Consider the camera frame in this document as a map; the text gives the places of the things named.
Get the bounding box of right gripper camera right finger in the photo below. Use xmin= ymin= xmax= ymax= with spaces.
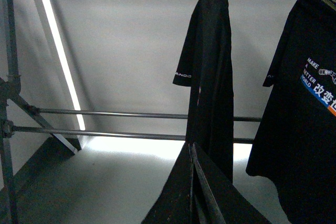
xmin=191 ymin=143 xmax=270 ymax=223

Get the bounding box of black t-shirt large print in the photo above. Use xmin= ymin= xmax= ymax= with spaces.
xmin=246 ymin=0 xmax=335 ymax=223

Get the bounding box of metal rack upright frame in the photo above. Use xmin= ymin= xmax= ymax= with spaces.
xmin=1 ymin=0 xmax=78 ymax=223

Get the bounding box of black t-shirt small logo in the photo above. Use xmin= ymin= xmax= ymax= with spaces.
xmin=173 ymin=0 xmax=234 ymax=180

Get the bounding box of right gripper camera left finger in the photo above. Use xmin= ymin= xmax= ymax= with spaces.
xmin=142 ymin=143 xmax=193 ymax=224

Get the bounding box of upper metal rack rail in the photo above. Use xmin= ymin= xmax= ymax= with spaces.
xmin=36 ymin=108 xmax=262 ymax=123

